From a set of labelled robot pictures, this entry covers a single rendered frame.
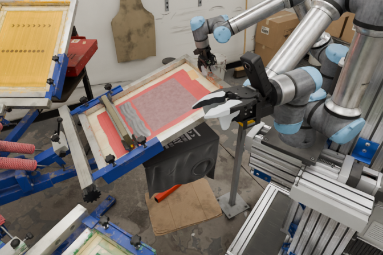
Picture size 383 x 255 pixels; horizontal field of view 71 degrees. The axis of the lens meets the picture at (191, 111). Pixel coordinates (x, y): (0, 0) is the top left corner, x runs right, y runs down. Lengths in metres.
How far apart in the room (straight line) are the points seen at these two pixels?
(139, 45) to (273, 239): 2.59
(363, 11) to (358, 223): 0.71
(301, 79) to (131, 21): 2.89
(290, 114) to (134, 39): 2.91
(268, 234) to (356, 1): 1.65
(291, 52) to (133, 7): 2.71
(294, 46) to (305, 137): 0.43
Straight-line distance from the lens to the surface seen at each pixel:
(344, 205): 1.17
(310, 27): 0.90
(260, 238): 2.12
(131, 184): 2.67
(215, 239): 2.31
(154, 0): 3.55
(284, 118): 0.80
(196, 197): 2.49
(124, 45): 3.47
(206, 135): 1.64
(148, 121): 1.48
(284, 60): 0.87
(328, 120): 1.03
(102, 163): 1.36
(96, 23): 3.39
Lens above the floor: 2.01
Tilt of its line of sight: 35 degrees down
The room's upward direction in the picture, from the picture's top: straight up
